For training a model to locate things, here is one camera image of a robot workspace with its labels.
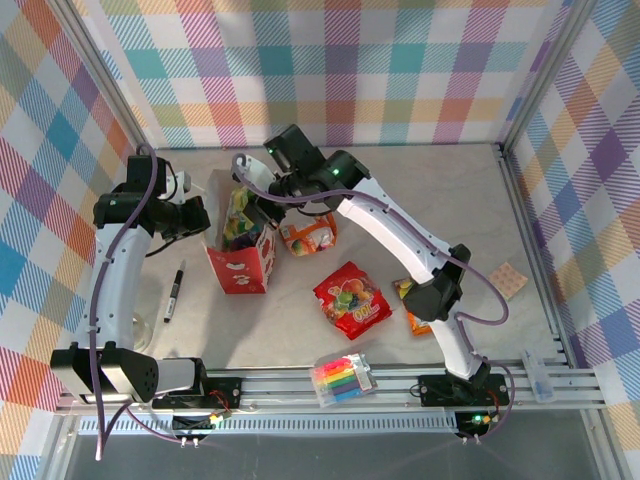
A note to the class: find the small black controller board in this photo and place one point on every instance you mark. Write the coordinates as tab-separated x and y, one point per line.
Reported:
200	422
477	422

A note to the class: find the aluminium frame post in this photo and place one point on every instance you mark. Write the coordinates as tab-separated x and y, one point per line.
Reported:
100	80
545	75

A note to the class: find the red white strawberry paper bag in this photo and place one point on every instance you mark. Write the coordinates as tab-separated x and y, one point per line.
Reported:
240	272

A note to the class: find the orange Fox's candy bag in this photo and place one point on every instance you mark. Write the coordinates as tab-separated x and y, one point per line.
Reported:
417	325

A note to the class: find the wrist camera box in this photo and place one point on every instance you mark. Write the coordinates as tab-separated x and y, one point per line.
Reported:
182	184
257	172

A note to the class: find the clear plastic box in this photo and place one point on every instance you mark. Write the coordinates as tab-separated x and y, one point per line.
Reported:
539	377

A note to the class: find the beige dotted pad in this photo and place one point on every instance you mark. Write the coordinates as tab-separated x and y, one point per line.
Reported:
507	280

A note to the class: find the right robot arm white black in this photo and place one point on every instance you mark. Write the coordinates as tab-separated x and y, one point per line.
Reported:
400	235

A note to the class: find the black marker pen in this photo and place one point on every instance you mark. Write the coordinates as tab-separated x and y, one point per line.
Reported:
174	292

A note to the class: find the plaid backdrop cloth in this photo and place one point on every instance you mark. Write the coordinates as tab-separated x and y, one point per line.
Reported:
350	50
40	200
600	200

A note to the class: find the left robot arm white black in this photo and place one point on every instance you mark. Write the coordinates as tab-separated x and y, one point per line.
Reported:
117	280

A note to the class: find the orange fruit snack bag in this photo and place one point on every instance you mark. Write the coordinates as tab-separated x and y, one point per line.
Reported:
307	237

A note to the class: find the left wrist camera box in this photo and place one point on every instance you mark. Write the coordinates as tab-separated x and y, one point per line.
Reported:
182	184

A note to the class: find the pack of coloured highlighters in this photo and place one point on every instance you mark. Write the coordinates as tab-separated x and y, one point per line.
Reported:
342	380

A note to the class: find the red Lot 100 gummy bag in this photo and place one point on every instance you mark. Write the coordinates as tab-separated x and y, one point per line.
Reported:
352	300

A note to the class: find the aluminium mounting rail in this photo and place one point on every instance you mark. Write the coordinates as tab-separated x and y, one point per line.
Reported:
280	392

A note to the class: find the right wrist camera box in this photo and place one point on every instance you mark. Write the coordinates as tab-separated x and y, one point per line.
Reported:
257	172

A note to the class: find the green Fox's candy bag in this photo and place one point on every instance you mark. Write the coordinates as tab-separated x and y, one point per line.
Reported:
237	220

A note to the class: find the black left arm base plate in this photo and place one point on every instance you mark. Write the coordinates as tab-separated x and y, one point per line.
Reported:
225	392

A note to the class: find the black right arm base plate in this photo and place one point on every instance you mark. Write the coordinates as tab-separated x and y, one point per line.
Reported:
435	390

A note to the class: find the clear glass dish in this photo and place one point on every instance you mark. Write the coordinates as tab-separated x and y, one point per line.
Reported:
145	332

